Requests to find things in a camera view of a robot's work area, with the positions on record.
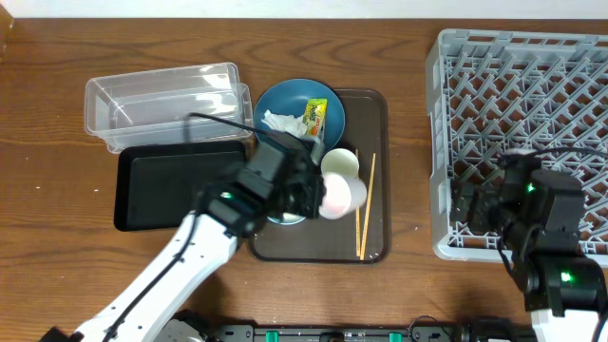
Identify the light blue rice bowl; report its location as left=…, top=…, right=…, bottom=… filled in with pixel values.
left=267, top=213, right=306, bottom=225

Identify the cream paper cup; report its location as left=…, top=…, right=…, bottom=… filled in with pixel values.
left=320, top=148, right=359, bottom=178

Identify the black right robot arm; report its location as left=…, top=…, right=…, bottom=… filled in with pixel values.
left=450, top=152, right=607, bottom=341

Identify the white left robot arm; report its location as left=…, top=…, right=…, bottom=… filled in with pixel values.
left=42, top=131, right=326, bottom=342

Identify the grey dishwasher rack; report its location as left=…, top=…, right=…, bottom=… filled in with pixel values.
left=426, top=29, right=607, bottom=264

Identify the crumpled white tissue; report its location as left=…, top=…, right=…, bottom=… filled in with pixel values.
left=262, top=110, right=308, bottom=138

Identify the yellow green snack wrapper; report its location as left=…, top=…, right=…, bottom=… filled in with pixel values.
left=302, top=98, right=328, bottom=137

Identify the dark blue bowl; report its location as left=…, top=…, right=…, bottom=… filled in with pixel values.
left=253, top=78, right=346, bottom=164

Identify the left wooden chopstick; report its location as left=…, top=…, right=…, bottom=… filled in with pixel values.
left=355, top=149, right=361, bottom=258

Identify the wooden chopstick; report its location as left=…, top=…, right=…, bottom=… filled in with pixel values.
left=359, top=152, right=376, bottom=260
left=355, top=149, right=361, bottom=258

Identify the right wooden chopstick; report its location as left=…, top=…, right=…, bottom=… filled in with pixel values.
left=359, top=152, right=376, bottom=260

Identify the clear plastic bin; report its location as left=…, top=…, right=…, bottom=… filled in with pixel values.
left=84, top=62, right=253, bottom=154

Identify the dark brown serving tray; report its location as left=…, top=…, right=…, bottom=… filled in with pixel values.
left=248, top=88, right=391, bottom=264

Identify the black plastic tray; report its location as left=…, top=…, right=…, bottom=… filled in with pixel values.
left=114, top=141, right=246, bottom=232

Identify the black rail with green clips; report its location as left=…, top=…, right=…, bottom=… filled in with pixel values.
left=156, top=315, right=538, bottom=342

